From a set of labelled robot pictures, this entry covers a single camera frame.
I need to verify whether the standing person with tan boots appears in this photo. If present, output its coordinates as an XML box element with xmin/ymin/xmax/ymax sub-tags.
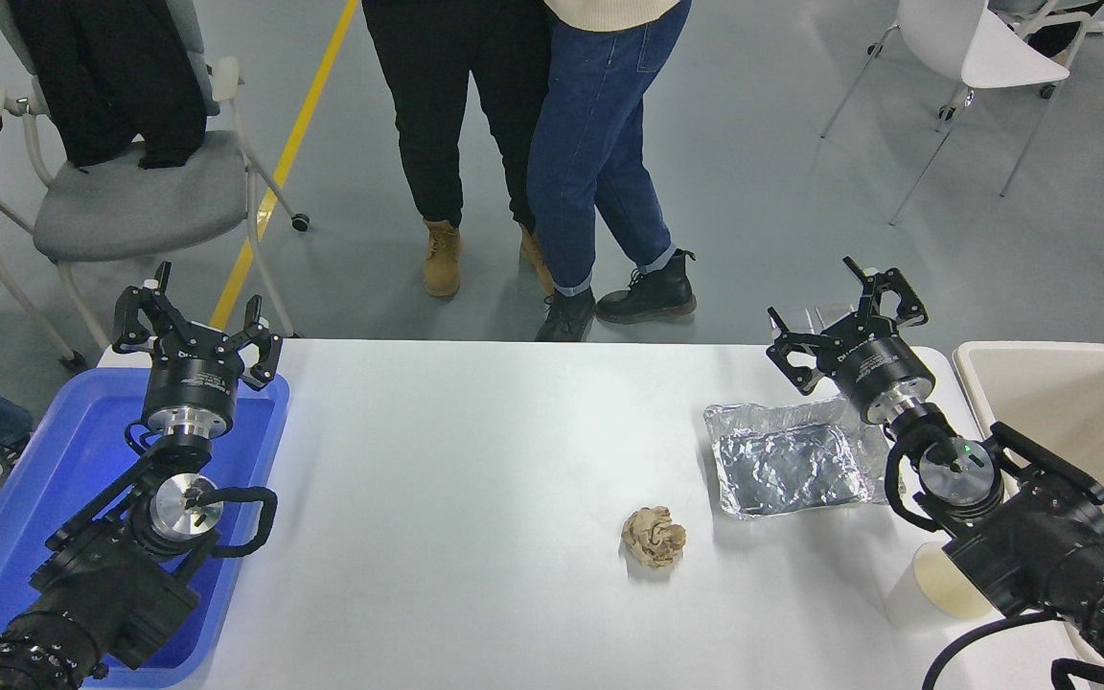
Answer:
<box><xmin>360</xmin><ymin>0</ymin><xmax>558</xmax><ymax>299</ymax></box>

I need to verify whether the silver foil tray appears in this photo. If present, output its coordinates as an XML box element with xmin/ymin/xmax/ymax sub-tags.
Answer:
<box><xmin>703</xmin><ymin>395</ymin><xmax>898</xmax><ymax>520</ymax></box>

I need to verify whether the grey chair with white frame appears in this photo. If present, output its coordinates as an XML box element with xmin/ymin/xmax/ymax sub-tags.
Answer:
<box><xmin>0</xmin><ymin>0</ymin><xmax>311</xmax><ymax>371</ymax></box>

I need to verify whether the white paper cup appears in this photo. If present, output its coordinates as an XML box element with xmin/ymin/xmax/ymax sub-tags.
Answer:
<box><xmin>883</xmin><ymin>541</ymin><xmax>996</xmax><ymax>634</ymax></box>

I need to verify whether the large pale bin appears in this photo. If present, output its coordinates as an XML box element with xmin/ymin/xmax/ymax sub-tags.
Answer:
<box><xmin>953</xmin><ymin>340</ymin><xmax>1104</xmax><ymax>690</ymax></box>

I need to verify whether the black jacket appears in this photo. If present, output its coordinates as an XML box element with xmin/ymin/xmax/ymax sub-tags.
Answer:
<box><xmin>8</xmin><ymin>0</ymin><xmax>209</xmax><ymax>172</ymax></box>

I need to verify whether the blue plastic tray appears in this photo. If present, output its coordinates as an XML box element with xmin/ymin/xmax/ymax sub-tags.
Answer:
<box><xmin>0</xmin><ymin>367</ymin><xmax>291</xmax><ymax>690</ymax></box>

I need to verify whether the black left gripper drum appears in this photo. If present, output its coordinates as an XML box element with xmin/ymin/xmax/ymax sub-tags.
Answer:
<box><xmin>139</xmin><ymin>331</ymin><xmax>246</xmax><ymax>416</ymax></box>

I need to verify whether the crumpled tan paper ball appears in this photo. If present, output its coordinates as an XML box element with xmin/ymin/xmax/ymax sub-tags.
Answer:
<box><xmin>621</xmin><ymin>506</ymin><xmax>687</xmax><ymax>571</ymax></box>

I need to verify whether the standing person with black boots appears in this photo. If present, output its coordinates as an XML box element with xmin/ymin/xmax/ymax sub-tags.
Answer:
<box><xmin>525</xmin><ymin>0</ymin><xmax>698</xmax><ymax>344</ymax></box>

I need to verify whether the white moulded chair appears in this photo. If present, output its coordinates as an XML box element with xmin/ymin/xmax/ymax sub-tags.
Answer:
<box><xmin>820</xmin><ymin>0</ymin><xmax>1094</xmax><ymax>227</ymax></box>

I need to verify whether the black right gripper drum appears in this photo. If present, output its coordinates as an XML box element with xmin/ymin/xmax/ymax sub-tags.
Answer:
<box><xmin>818</xmin><ymin>333</ymin><xmax>936</xmax><ymax>416</ymax></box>

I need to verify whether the white wheeled chair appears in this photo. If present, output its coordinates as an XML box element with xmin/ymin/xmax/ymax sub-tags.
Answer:
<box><xmin>935</xmin><ymin>0</ymin><xmax>1104</xmax><ymax>122</ymax></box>

